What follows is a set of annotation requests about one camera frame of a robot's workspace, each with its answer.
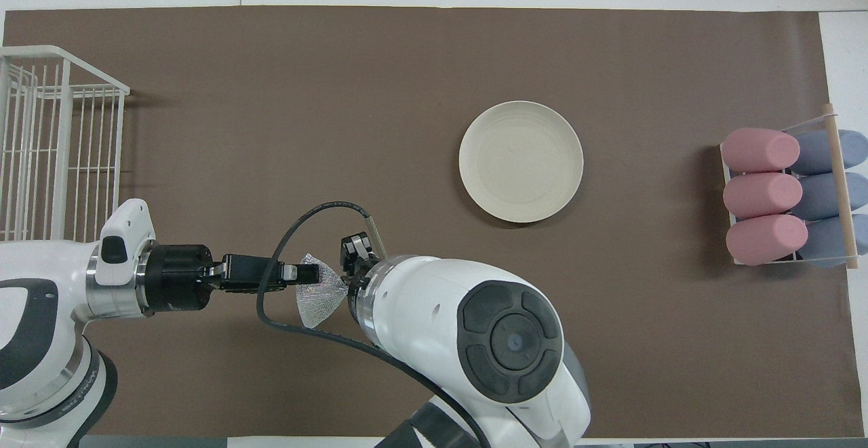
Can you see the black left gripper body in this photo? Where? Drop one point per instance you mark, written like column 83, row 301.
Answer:
column 176, row 278

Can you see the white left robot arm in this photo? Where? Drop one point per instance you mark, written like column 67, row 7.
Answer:
column 41, row 278

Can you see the pink plastic cup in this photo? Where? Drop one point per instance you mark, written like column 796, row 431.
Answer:
column 759, row 150
column 766, row 239
column 763, row 196

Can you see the brown table mat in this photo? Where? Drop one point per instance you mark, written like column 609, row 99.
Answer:
column 271, row 129

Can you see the cream round plate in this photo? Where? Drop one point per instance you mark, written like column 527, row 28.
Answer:
column 521, row 161

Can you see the blue plastic cup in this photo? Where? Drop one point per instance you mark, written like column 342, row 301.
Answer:
column 817, row 153
column 824, row 241
column 817, row 197

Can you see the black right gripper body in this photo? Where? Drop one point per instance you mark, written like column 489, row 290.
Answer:
column 356, row 275

